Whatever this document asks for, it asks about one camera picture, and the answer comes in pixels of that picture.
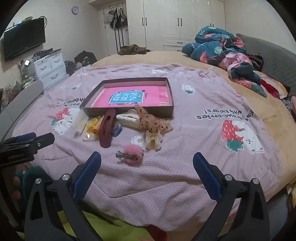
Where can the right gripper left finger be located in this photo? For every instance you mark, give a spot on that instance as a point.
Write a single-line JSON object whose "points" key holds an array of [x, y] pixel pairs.
{"points": [[53, 212]]}

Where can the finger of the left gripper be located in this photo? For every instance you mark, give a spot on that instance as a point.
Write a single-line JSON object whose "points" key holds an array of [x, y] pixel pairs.
{"points": [[22, 138], [39, 142]]}

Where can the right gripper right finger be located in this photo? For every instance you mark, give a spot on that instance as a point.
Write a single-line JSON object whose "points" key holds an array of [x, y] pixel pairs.
{"points": [[251, 221]]}

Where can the clear earring card bag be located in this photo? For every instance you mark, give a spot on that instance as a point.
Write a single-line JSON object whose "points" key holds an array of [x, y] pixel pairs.
{"points": [[79, 123]]}

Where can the yellow hoop earrings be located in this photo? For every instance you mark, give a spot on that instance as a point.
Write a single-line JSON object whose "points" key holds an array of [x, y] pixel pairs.
{"points": [[91, 131]]}

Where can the maroon hair claw clip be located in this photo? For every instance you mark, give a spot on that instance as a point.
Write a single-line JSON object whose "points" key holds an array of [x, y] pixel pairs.
{"points": [[105, 128]]}

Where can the blue hairpin card pack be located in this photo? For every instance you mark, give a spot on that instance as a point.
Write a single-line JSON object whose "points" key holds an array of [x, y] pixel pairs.
{"points": [[116, 129]]}

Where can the pink fluffy pompom hair clip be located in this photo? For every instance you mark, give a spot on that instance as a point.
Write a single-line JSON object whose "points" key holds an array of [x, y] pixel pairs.
{"points": [[131, 155]]}

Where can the white cloud hair claw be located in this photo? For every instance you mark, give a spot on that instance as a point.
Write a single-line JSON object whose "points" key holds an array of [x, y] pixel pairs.
{"points": [[130, 119]]}

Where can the person's left hand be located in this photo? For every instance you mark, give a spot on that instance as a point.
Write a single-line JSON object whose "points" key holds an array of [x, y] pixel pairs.
{"points": [[16, 183]]}

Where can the grey chair back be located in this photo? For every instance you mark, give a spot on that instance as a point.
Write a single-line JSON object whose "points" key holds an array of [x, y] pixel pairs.
{"points": [[15, 109]]}

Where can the white drawer chest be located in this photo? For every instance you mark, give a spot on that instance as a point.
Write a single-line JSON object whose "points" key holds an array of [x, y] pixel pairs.
{"points": [[49, 70]]}

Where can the pink strawberry bear blanket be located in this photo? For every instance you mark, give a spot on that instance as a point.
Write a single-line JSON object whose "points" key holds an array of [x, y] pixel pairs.
{"points": [[147, 175]]}

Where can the dark clothes pile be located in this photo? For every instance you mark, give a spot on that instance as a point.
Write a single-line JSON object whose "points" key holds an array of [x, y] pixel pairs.
{"points": [[81, 60]]}

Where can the red yellow pillow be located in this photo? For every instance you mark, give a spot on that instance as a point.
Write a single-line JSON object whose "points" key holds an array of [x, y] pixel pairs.
{"points": [[273, 87]]}

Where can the brown shallow cardboard box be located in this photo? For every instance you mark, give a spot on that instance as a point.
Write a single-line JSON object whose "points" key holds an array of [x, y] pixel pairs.
{"points": [[159, 111]]}

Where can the olive clothes pile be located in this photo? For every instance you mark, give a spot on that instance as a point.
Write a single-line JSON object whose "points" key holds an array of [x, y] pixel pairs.
{"points": [[133, 50]]}

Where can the hanging bags on rack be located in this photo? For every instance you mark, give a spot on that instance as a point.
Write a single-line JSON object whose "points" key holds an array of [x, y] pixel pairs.
{"points": [[116, 18]]}

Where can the grey padded headboard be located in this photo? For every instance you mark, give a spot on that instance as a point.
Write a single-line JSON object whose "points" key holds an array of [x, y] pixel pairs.
{"points": [[279, 63]]}

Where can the teal floral crumpled duvet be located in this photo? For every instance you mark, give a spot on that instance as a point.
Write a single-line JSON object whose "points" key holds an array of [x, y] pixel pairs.
{"points": [[217, 47]]}

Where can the white wardrobe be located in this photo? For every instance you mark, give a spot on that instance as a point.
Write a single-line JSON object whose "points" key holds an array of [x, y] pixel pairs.
{"points": [[169, 25]]}

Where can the black wall television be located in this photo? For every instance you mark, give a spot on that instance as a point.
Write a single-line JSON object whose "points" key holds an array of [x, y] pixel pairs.
{"points": [[23, 37]]}

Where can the round wall clock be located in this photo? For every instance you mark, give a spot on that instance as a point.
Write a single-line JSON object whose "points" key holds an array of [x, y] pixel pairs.
{"points": [[75, 10]]}

